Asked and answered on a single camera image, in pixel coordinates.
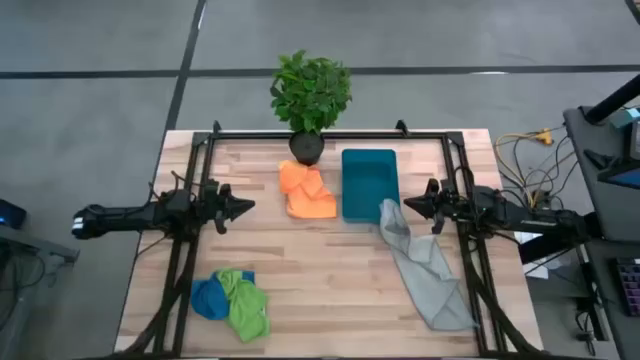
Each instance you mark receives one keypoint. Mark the green microfiber towel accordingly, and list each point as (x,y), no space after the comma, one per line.
(247,310)

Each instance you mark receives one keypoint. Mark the teal plastic bin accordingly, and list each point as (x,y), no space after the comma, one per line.
(367,182)

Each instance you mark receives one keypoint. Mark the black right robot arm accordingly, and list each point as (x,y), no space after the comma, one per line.
(525,215)

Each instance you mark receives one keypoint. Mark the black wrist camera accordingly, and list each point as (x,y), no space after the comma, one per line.
(210,190)
(448,192)

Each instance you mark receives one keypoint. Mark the black keyboard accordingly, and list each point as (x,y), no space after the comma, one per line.
(631,287)

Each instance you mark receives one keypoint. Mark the blue microfiber towel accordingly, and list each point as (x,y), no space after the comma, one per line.
(207,300)

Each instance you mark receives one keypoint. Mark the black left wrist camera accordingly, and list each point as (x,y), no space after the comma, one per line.
(210,190)

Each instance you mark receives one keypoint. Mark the dark grey desk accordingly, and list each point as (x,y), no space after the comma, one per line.
(605,300)

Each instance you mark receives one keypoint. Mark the green potted plant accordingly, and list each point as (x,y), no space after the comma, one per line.
(310,95)

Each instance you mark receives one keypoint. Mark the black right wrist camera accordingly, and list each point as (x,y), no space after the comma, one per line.
(448,192)

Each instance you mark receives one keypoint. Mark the black desk crossbar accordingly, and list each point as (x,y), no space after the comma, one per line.
(545,250)

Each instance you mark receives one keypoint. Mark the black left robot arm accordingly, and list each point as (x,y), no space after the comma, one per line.
(125,217)

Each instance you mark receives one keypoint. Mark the black desk stand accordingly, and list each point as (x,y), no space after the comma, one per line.
(597,159)

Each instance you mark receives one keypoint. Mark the grey microfiber towel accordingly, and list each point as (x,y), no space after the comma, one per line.
(425,270)

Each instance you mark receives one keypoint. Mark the white paper sheet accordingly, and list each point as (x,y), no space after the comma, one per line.
(542,265)

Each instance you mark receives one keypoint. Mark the grey metal shelf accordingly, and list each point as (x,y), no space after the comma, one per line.
(30,245)

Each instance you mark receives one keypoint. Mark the orange microfiber towel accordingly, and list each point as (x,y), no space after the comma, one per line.
(307,200)

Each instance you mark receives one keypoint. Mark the tablet with blue screen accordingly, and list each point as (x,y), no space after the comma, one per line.
(627,178)

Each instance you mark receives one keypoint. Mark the black device with blue light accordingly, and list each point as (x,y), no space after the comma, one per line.
(12,212)

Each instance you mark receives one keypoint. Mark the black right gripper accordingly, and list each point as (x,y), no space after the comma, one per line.
(442,210)

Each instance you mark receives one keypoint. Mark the black aluminium rig frame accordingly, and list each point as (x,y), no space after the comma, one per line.
(250,135)

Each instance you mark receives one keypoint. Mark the black pole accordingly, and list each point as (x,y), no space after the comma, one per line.
(615,100)

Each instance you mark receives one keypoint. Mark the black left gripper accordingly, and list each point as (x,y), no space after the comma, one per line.
(217,210)

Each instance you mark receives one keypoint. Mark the small teal box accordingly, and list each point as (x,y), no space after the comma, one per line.
(631,117)

